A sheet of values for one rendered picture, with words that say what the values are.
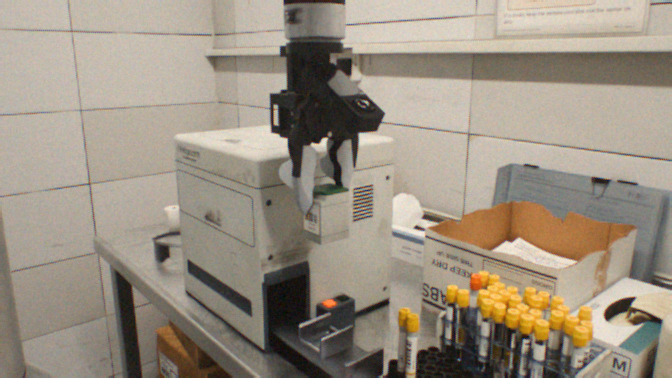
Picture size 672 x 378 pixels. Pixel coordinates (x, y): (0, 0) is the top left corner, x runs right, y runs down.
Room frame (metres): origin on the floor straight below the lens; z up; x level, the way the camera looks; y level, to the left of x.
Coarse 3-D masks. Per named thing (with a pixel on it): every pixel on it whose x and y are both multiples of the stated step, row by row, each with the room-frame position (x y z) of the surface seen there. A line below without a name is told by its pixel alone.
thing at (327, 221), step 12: (348, 192) 0.63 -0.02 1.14; (324, 204) 0.61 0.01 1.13; (336, 204) 0.62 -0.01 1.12; (348, 204) 0.63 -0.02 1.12; (312, 216) 0.62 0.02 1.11; (324, 216) 0.61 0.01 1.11; (336, 216) 0.62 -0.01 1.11; (348, 216) 0.63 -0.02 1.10; (312, 228) 0.62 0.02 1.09; (324, 228) 0.61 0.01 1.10; (336, 228) 0.62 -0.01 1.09; (348, 228) 0.63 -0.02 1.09; (312, 240) 0.62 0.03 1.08; (324, 240) 0.61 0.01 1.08; (336, 240) 0.62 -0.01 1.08
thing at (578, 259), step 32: (448, 224) 0.87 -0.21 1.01; (480, 224) 0.93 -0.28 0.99; (512, 224) 1.00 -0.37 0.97; (544, 224) 0.95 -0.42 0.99; (576, 224) 0.91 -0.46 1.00; (608, 224) 0.86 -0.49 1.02; (448, 256) 0.79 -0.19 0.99; (480, 256) 0.74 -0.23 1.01; (512, 256) 0.70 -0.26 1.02; (544, 256) 0.91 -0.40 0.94; (576, 256) 0.90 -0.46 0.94; (608, 256) 0.75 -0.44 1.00; (544, 288) 0.66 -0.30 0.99; (576, 288) 0.68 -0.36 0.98; (608, 288) 0.77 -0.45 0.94
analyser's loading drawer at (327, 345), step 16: (272, 320) 0.71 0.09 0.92; (288, 320) 0.71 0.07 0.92; (304, 320) 0.71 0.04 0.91; (320, 320) 0.66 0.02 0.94; (288, 336) 0.66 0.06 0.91; (304, 336) 0.64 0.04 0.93; (320, 336) 0.66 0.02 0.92; (336, 336) 0.62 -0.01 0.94; (352, 336) 0.64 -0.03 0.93; (304, 352) 0.62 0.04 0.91; (320, 352) 0.60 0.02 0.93; (336, 352) 0.62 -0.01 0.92; (352, 352) 0.62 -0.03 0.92; (368, 352) 0.59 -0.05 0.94; (336, 368) 0.58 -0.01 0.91; (352, 368) 0.56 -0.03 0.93; (368, 368) 0.58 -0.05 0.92
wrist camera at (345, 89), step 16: (320, 64) 0.63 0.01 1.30; (304, 80) 0.63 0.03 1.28; (320, 80) 0.60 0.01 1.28; (336, 80) 0.61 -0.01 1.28; (320, 96) 0.60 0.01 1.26; (336, 96) 0.58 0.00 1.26; (352, 96) 0.59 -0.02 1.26; (368, 96) 0.60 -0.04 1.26; (336, 112) 0.58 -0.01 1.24; (352, 112) 0.56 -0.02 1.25; (368, 112) 0.57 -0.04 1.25; (384, 112) 0.58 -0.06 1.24; (352, 128) 0.56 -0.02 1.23; (368, 128) 0.57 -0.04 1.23
